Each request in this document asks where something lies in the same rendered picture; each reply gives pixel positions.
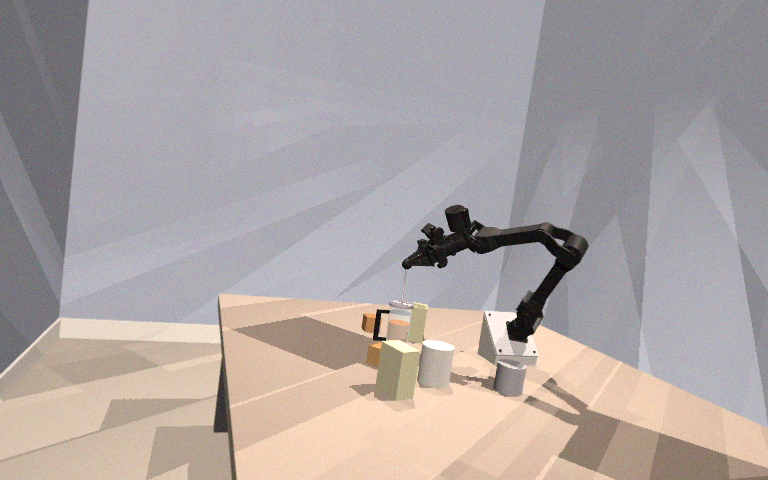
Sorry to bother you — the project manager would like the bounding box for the grey cylinder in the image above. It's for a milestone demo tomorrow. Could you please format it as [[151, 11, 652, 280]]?
[[417, 340, 455, 389], [494, 359, 527, 397]]

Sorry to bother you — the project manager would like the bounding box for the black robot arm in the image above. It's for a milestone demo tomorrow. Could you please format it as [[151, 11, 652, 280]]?
[[421, 205, 589, 343]]

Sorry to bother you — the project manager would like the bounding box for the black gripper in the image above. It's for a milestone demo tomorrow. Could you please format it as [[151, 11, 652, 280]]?
[[406, 235, 458, 268]]

